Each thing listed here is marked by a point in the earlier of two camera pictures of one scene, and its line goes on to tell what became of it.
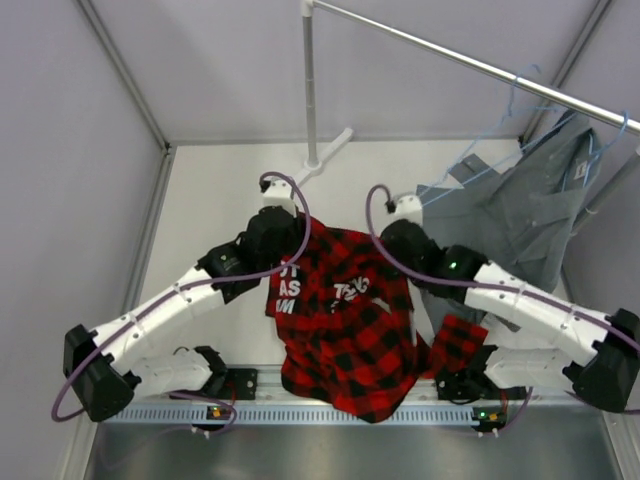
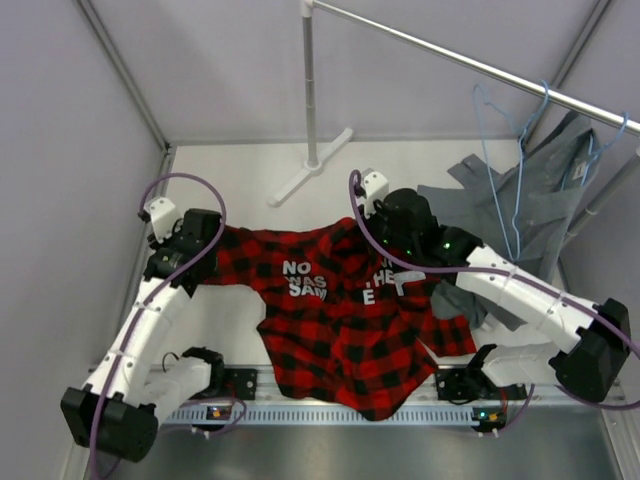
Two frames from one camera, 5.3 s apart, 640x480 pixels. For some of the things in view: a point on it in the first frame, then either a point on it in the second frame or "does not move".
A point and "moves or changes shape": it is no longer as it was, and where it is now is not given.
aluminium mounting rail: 279,403 does not move
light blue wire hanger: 491,134 → 524,131
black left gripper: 298,229 → 178,231
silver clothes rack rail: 546,90 does not move
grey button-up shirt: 514,222 does not move
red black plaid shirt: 346,332 moves or changes shape
